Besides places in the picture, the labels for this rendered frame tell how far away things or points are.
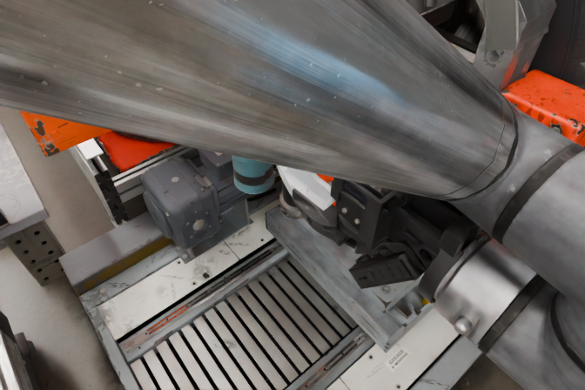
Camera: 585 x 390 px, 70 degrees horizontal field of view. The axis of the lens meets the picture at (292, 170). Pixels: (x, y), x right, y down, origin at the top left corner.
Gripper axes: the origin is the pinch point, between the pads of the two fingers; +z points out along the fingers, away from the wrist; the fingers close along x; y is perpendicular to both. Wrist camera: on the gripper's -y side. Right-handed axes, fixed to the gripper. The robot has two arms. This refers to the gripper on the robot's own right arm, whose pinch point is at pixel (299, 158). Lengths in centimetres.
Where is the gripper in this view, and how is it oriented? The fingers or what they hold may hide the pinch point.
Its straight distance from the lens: 46.1
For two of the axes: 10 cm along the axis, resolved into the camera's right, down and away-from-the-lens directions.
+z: -6.4, -5.4, 5.5
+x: -7.7, 4.4, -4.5
